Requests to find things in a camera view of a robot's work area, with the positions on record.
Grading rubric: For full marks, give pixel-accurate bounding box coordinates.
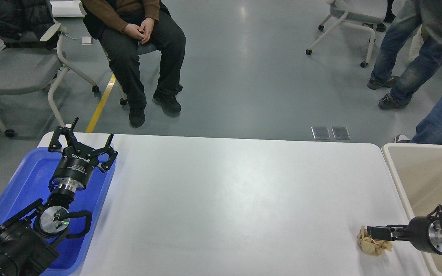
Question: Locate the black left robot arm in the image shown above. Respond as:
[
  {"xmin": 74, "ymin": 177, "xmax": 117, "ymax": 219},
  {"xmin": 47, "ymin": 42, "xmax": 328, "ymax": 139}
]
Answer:
[{"xmin": 0, "ymin": 120, "xmax": 118, "ymax": 276}]

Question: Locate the left metal floor plate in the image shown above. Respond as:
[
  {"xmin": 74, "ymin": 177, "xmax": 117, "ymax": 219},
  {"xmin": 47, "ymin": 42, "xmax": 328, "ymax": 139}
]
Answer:
[{"xmin": 312, "ymin": 126, "xmax": 330, "ymax": 140}]

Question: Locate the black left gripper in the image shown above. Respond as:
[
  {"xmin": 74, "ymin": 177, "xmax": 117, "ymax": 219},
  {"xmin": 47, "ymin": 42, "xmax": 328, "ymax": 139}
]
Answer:
[{"xmin": 48, "ymin": 117, "xmax": 118, "ymax": 191}]

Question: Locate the grey office chair left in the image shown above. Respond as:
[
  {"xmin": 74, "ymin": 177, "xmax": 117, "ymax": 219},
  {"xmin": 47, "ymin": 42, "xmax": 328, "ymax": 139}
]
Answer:
[{"xmin": 0, "ymin": 21, "xmax": 100, "ymax": 127}]

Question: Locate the black jacket on chair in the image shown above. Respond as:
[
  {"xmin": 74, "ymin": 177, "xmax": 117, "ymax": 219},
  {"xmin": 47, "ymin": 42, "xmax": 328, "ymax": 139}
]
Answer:
[{"xmin": 0, "ymin": 0, "xmax": 59, "ymax": 49}]

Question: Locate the grey office chair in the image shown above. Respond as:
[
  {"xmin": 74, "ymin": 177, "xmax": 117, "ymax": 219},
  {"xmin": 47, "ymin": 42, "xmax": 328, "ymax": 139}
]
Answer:
[
  {"xmin": 0, "ymin": 21, "xmax": 100, "ymax": 127},
  {"xmin": 306, "ymin": 0, "xmax": 388, "ymax": 68}
]

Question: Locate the chair under seated person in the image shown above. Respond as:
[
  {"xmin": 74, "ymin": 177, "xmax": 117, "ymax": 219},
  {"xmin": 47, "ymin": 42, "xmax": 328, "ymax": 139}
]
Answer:
[{"xmin": 102, "ymin": 41, "xmax": 183, "ymax": 106}]

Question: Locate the blue plastic tray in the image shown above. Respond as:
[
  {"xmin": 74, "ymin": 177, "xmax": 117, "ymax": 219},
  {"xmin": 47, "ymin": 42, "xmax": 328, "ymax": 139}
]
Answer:
[{"xmin": 0, "ymin": 147, "xmax": 115, "ymax": 276}]

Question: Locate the person in blue jeans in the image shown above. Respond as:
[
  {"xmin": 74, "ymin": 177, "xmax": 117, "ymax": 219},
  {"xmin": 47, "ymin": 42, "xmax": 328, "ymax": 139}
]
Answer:
[{"xmin": 367, "ymin": 0, "xmax": 442, "ymax": 110}]

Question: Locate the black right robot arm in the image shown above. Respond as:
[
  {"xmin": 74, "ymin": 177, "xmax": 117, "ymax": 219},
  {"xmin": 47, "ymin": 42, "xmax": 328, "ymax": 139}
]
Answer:
[{"xmin": 366, "ymin": 205, "xmax": 442, "ymax": 256}]

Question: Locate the grey office chair right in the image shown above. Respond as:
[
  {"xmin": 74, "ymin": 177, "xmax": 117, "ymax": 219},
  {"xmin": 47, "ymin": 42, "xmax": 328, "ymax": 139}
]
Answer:
[{"xmin": 306, "ymin": 0, "xmax": 388, "ymax": 68}]

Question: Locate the beige plastic bin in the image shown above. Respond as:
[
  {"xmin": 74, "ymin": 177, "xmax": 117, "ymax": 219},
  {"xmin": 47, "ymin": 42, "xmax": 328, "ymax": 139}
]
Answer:
[{"xmin": 382, "ymin": 143, "xmax": 442, "ymax": 276}]

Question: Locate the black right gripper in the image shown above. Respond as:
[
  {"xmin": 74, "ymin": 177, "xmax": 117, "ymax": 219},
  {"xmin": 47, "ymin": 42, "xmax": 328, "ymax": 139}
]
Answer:
[{"xmin": 367, "ymin": 217, "xmax": 442, "ymax": 256}]

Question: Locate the brown paper ball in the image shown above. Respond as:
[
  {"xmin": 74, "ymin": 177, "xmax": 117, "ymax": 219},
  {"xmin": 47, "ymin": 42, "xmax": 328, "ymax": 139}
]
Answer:
[{"xmin": 357, "ymin": 226, "xmax": 393, "ymax": 256}]

